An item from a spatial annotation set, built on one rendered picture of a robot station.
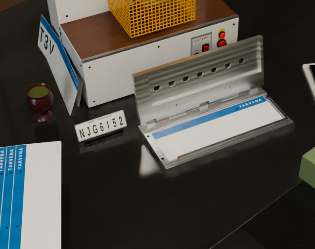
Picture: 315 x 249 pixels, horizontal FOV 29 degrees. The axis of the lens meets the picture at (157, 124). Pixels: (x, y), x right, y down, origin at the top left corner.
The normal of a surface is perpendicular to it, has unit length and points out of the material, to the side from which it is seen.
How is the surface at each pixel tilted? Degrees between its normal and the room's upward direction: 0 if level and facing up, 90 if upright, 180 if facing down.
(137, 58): 90
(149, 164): 0
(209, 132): 0
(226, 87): 79
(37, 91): 0
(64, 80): 69
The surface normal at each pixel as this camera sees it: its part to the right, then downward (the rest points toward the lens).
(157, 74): 0.40, 0.46
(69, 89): -0.88, -0.01
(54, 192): -0.03, -0.73
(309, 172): -0.77, 0.45
